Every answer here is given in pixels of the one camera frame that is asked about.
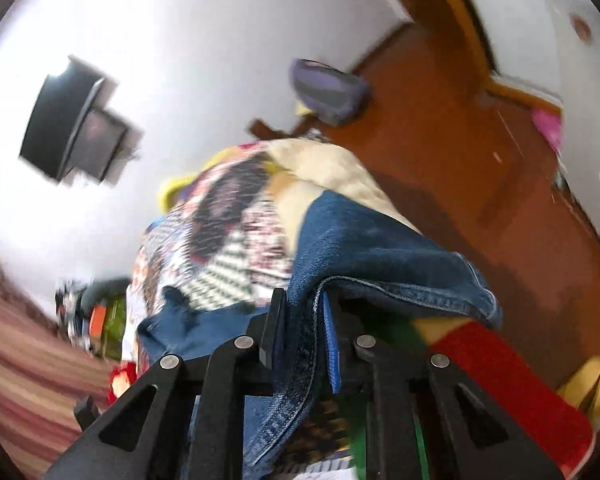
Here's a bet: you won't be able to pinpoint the orange box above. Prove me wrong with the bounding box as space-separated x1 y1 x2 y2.
87 307 111 343

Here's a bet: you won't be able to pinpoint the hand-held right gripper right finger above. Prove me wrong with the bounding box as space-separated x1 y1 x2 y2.
322 290 566 480

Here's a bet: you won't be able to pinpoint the green cloth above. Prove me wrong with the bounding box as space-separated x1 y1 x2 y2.
350 310 431 480

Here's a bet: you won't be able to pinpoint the yellow cloth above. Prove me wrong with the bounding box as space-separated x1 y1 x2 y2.
157 157 218 211
555 352 600 423

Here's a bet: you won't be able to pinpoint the cream cloth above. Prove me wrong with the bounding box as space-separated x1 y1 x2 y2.
267 137 421 256

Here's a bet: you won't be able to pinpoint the red plush toy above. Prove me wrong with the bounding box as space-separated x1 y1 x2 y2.
427 320 596 476

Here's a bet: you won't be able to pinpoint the black wall-mounted television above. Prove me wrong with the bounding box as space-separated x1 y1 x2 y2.
19 55 146 186

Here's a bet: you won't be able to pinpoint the pink cloth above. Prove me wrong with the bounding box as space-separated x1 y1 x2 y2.
530 107 566 153

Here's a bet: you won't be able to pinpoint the blue denim jeans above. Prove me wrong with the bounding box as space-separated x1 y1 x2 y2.
137 190 503 468

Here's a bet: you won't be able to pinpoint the purple bag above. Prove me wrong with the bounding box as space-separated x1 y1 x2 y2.
287 57 371 126

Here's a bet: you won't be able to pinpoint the striped pink curtain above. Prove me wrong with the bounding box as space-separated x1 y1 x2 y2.
0 255 113 478

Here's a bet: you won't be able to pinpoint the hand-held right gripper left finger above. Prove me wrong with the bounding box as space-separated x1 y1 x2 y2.
42 287 288 480

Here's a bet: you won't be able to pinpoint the patchwork printed bedsheet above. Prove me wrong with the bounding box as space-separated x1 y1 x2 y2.
122 142 361 473

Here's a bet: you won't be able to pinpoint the brown wooden door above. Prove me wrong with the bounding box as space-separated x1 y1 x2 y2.
290 0 600 401

